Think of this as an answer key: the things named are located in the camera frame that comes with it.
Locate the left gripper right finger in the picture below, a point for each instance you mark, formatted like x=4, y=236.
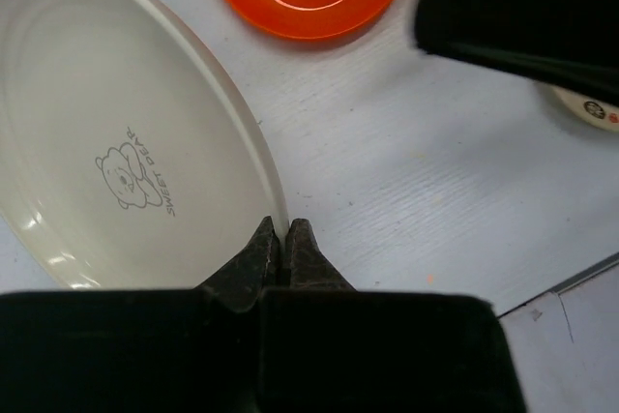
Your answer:
x=304, y=266

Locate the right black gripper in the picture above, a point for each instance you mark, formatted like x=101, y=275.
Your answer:
x=572, y=44

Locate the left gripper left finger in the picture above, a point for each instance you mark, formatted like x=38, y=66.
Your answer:
x=238, y=283

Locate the cream floral round plate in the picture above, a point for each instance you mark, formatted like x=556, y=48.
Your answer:
x=593, y=112

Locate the white bear round plate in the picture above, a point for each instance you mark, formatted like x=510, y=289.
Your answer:
x=129, y=158

